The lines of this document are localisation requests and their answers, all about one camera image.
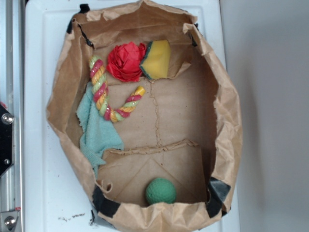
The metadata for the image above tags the aluminium frame rail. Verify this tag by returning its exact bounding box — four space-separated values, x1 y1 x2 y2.
0 0 25 232

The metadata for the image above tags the brown paper bag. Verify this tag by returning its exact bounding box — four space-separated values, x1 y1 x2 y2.
46 0 242 232

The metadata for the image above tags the green rubber ball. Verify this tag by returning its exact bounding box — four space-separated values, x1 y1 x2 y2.
145 178 177 204

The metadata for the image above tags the red crumpled paper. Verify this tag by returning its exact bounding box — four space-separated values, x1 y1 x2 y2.
106 42 146 82

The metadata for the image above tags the teal cloth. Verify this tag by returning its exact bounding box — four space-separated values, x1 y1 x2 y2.
76 83 125 177

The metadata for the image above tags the multicolour rope toy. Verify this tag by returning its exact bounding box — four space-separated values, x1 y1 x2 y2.
89 55 145 123

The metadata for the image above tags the black metal bracket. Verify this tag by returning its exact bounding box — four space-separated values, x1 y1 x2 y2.
0 102 14 177

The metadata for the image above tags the yellow green sponge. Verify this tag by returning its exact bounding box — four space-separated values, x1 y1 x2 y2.
140 40 171 80

